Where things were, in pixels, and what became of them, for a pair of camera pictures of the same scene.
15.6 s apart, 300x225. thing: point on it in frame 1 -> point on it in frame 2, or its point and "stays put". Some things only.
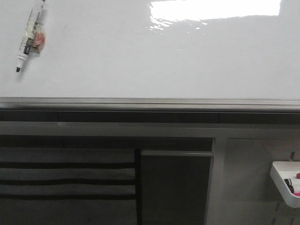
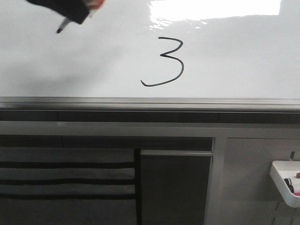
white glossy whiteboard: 153,56 stays put
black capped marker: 290,186 stays put
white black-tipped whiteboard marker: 28,33 -> 65,21
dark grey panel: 174,186 stays put
